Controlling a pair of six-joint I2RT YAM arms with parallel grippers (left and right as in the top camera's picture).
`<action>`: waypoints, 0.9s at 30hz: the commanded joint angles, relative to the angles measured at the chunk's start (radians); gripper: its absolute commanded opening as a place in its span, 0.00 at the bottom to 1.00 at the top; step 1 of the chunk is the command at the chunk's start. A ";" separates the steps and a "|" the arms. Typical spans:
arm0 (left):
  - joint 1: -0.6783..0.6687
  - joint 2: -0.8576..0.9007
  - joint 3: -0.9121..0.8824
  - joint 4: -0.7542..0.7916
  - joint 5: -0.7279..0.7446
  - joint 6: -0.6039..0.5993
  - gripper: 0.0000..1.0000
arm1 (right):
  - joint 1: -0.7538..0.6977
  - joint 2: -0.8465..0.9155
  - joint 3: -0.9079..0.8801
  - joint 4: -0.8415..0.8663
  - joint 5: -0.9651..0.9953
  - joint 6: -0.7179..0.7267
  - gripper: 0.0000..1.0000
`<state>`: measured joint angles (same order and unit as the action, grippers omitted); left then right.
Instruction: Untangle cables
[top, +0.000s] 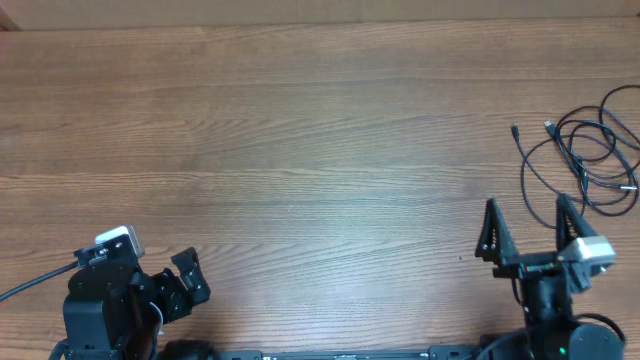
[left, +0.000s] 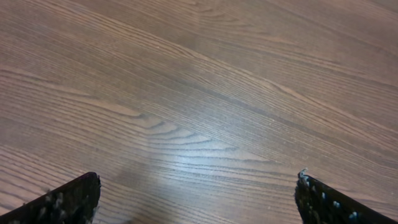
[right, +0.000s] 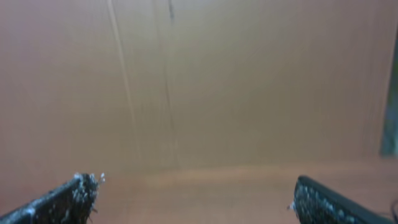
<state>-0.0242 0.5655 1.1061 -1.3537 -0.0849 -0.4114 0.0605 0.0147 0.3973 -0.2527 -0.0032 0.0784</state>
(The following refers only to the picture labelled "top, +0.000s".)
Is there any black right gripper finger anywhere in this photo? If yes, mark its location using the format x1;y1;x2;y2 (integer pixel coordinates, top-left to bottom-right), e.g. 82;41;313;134
475;197;519;265
555;193;598;251

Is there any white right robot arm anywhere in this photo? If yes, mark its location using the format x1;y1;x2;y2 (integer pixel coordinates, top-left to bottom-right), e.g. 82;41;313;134
474;194;626;359

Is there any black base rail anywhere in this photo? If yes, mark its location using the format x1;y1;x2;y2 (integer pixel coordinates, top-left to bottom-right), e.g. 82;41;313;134
159;339;501;360

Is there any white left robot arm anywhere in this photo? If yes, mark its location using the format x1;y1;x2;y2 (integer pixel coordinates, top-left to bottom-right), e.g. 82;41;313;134
49;243;211;359

